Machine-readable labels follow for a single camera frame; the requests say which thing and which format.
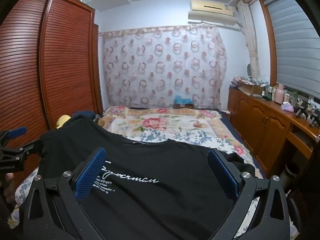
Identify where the circle patterned sheer curtain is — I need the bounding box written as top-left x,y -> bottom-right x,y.
99,25 -> 228,109

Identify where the small black tripod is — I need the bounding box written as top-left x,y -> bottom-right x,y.
295,102 -> 308,118
309,107 -> 320,127

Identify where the cardboard box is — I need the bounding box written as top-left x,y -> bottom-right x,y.
236,82 -> 264,95

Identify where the brown slatted wardrobe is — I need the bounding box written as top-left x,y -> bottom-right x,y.
0,0 -> 104,180

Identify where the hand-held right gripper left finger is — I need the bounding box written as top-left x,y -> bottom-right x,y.
19,147 -> 110,240

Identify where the black printed t-shirt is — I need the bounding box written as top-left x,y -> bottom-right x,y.
39,117 -> 255,240

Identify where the grey window blind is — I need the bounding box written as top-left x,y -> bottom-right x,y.
264,0 -> 320,95

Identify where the tied beige curtain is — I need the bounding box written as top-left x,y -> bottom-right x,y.
236,0 -> 259,80

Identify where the wall air conditioner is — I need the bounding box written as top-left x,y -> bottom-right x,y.
187,0 -> 237,27

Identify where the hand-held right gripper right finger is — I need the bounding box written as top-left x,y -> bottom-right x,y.
207,149 -> 293,240

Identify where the wooden window frame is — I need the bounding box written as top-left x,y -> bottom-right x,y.
259,0 -> 320,103

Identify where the blue cloth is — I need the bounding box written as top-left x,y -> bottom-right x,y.
174,95 -> 194,104

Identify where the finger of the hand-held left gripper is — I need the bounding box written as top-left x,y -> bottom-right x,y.
0,141 -> 36,159
0,127 -> 27,143

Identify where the yellow plush toy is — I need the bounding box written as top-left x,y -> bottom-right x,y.
56,114 -> 72,129

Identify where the person's left hand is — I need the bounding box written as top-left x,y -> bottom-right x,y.
4,174 -> 16,203

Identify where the pink bottle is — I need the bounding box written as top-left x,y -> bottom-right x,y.
275,84 -> 285,103

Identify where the floral bedspread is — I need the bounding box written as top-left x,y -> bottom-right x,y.
7,106 -> 268,240

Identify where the wooden sideboard cabinet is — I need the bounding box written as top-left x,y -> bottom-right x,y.
227,86 -> 320,180

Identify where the white waste bin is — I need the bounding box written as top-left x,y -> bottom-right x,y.
282,164 -> 299,180

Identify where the navy zip jacket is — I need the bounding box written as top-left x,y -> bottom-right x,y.
71,110 -> 102,120

